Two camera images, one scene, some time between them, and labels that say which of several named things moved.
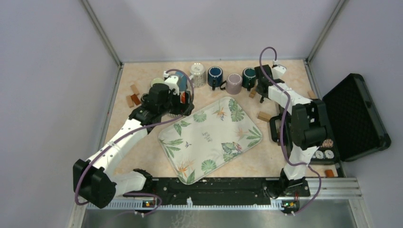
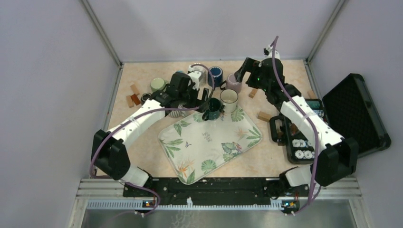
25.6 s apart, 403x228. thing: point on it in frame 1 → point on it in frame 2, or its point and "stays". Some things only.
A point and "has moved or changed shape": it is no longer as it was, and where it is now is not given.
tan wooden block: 135,90 stays
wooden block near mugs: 252,94 stays
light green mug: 157,80 stays
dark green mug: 249,78 has moved or changed shape
